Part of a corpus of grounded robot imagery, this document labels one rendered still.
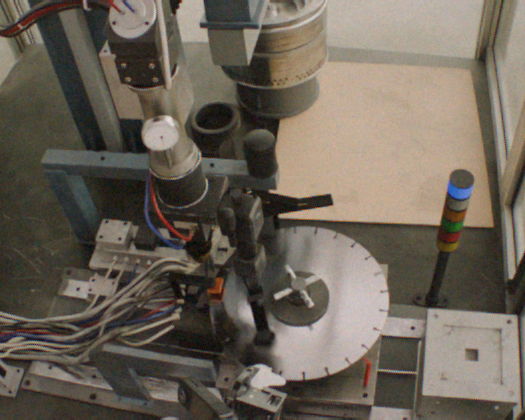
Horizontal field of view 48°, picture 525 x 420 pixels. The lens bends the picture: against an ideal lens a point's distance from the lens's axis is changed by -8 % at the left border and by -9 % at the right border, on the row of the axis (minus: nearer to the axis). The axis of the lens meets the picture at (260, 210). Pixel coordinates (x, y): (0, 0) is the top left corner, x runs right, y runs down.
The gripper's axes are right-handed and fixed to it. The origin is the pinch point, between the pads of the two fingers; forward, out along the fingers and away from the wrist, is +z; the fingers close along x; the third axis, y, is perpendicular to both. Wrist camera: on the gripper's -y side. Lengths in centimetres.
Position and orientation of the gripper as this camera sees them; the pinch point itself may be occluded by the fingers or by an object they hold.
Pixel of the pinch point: (259, 371)
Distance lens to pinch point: 105.1
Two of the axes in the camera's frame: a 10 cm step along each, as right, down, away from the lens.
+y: 9.2, 2.5, -2.8
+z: 3.5, -2.7, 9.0
